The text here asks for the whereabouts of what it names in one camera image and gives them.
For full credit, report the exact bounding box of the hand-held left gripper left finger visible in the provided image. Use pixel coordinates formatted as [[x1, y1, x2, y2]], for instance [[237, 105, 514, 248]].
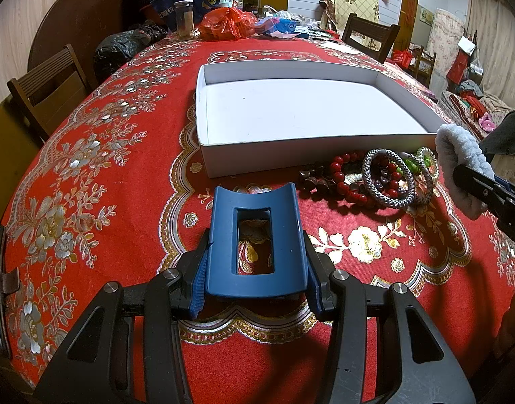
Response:
[[33, 227, 214, 404]]

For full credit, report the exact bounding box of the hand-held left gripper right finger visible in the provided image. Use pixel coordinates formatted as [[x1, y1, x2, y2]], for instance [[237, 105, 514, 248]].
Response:
[[301, 231, 477, 404]]

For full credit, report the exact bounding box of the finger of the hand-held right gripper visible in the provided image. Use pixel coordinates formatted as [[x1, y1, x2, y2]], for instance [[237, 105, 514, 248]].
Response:
[[452, 163, 515, 238]]

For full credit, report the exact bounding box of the pearl beaded hair tie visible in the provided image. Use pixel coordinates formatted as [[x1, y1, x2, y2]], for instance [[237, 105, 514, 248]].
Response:
[[407, 146, 441, 207]]

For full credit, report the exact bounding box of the blue hair claw clip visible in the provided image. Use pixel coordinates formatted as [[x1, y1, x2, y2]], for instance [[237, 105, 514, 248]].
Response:
[[205, 183, 309, 299]]

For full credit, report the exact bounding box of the green bead bracelet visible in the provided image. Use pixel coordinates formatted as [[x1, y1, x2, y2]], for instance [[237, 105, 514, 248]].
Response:
[[398, 154, 435, 177]]

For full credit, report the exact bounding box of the grey woven hair tie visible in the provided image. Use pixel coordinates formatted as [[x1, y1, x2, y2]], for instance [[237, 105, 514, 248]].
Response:
[[362, 148, 418, 209]]

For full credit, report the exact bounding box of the red bead bracelet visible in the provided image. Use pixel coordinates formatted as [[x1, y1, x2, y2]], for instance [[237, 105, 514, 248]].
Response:
[[329, 149, 405, 211]]

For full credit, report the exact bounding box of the white cardboard box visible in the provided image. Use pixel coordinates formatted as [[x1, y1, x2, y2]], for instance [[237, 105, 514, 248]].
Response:
[[195, 60, 441, 178]]

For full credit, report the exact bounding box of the dark grey jacket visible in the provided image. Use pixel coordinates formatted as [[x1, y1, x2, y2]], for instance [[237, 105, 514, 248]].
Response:
[[478, 108, 515, 169]]

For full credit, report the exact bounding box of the bed with piled clothes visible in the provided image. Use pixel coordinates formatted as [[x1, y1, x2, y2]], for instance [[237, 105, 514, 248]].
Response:
[[438, 78, 515, 144]]

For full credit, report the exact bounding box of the red floral tablecloth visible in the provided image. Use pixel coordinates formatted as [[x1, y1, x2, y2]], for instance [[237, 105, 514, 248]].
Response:
[[0, 29, 515, 404]]

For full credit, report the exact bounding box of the small wooden chair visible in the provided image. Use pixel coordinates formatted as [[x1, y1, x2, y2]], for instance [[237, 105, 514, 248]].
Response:
[[412, 45, 438, 85]]

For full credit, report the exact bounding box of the dark wooden dining chair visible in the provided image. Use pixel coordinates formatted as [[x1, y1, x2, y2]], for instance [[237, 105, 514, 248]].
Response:
[[341, 12, 402, 63]]

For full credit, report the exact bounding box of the white paper sheet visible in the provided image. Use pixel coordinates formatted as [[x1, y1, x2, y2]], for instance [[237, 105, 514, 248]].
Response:
[[322, 40, 361, 55]]

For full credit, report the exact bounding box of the floral draped cloth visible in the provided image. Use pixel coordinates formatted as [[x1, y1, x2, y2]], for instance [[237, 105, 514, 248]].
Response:
[[324, 0, 381, 49]]

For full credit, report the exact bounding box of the blue tissue packet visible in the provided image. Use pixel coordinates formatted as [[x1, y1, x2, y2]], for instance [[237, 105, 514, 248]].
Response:
[[257, 10, 302, 38]]

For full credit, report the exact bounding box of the dark wooden slatted chair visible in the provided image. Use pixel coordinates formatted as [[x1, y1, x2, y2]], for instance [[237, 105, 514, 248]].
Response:
[[7, 44, 92, 137]]

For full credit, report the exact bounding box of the red plastic bag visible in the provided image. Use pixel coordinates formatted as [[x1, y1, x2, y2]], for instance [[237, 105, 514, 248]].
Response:
[[197, 6, 259, 43]]

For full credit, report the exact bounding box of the glass jar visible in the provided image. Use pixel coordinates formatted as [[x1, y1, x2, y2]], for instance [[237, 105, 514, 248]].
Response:
[[174, 0, 196, 38]]

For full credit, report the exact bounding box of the blue fabric bag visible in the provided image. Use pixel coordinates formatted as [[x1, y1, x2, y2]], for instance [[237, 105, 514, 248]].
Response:
[[150, 0, 221, 31]]

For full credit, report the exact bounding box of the round wooden table top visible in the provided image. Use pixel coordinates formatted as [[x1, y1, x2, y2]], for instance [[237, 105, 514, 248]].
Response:
[[27, 0, 134, 74]]

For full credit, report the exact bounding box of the dark brown bead bracelet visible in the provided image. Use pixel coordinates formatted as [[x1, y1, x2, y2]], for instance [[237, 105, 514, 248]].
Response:
[[298, 166, 346, 196]]

